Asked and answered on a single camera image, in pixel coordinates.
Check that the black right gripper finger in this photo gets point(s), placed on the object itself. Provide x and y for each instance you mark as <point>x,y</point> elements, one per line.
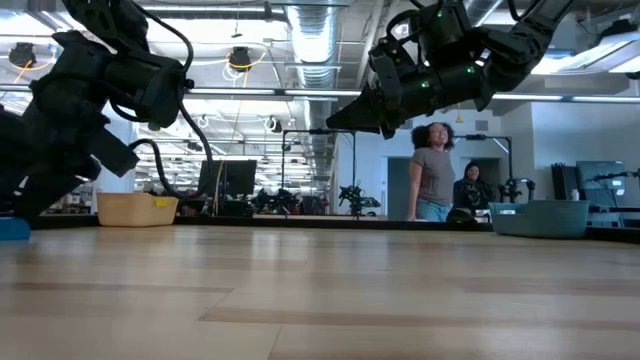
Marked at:
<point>387,134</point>
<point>357,115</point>

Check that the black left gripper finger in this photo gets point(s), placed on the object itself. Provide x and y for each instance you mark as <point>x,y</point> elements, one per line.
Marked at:
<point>7,205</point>
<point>47,200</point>

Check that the blue half-round block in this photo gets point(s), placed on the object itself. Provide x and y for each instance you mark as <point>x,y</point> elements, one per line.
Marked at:
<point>14,230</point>

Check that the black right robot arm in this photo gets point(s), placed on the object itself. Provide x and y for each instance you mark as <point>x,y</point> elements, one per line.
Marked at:
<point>520,40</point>

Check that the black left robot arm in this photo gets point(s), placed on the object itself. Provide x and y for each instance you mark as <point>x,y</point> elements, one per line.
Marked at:
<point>145,85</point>

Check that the black background robot arm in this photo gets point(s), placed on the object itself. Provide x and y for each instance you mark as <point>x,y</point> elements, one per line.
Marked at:
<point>280,200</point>
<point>352,195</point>

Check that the grey door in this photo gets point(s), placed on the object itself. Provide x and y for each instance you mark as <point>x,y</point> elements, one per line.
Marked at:
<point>397,185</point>

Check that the person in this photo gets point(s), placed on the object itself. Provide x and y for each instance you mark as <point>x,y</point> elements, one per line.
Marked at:
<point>432,175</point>
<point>472,187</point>

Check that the yellow plastic bin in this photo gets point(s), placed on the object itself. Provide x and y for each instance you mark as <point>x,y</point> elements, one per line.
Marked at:
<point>130,210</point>

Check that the long ceiling light strip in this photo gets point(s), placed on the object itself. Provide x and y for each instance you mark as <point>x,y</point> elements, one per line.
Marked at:
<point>530,97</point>

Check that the black monitor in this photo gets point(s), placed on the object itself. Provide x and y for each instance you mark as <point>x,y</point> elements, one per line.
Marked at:
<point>235,177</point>

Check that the grey-blue plastic bin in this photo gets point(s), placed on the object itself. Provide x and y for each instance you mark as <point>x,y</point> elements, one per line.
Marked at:
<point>540,220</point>

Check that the white bottle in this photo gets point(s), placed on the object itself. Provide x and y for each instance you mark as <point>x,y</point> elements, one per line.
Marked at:
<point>575,195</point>

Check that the grey workstation monitor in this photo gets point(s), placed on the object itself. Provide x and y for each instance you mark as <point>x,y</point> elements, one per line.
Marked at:
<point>595,172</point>

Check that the black frame stand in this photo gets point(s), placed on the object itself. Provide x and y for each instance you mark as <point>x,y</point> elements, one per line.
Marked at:
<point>283,170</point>
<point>480,136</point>

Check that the silver ventilation duct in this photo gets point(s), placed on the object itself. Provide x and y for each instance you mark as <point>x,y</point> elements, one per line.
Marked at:
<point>315,40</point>

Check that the black aluminium table frame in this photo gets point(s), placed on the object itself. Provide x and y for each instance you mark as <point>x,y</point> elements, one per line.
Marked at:
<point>300,222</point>

